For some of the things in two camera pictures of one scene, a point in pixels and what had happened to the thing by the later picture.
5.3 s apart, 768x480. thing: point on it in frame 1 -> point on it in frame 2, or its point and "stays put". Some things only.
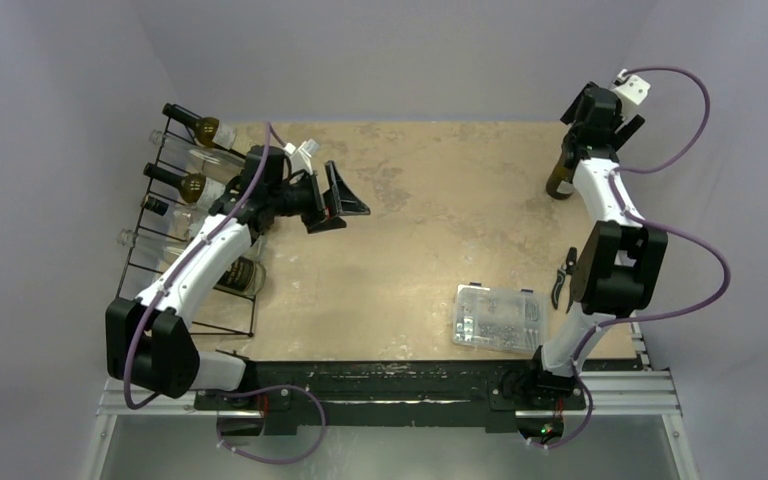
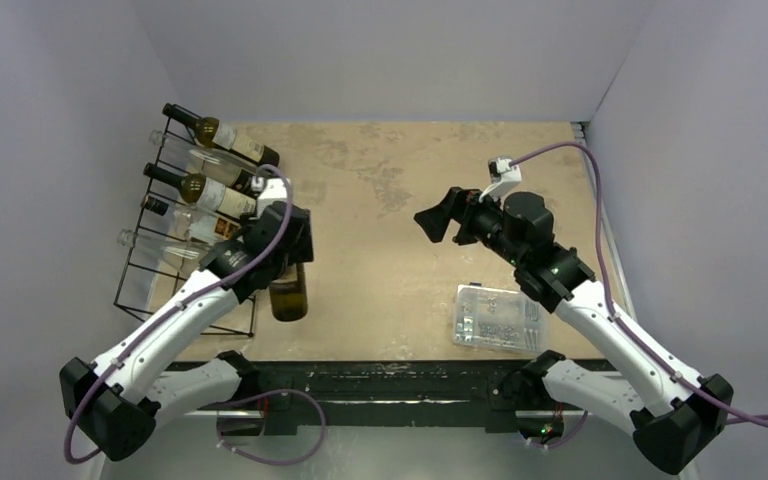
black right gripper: [574, 134] -> [459, 216]
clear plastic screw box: [499, 319] stays put
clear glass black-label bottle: [221, 165] stays put
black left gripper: [316, 220] -> [302, 252]
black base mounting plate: [398, 395] stays put
